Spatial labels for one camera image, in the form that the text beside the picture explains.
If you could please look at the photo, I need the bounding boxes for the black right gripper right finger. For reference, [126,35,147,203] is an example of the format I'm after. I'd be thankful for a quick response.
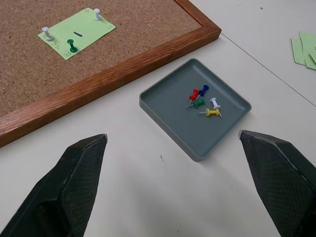
[238,130,316,237]

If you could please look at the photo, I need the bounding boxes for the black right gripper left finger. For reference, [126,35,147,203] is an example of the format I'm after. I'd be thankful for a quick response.
[0,133,108,237]

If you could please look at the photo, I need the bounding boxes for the yellow pushpin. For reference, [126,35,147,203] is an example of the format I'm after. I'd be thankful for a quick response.
[198,108,220,117]

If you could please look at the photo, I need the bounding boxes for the green pushpin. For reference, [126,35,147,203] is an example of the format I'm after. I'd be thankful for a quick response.
[67,39,79,53]
[186,98,206,109]

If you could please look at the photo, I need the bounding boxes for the blue pushpin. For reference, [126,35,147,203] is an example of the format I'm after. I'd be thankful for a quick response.
[198,84,210,97]

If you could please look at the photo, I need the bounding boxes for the red pushpin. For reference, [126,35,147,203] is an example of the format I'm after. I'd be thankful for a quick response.
[188,88,200,105]

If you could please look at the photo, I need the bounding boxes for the wood-framed cork board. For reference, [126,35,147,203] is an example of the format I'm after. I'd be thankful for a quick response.
[0,0,222,148]

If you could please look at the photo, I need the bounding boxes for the grey square plastic tray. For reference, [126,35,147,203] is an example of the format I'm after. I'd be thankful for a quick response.
[139,58,252,162]

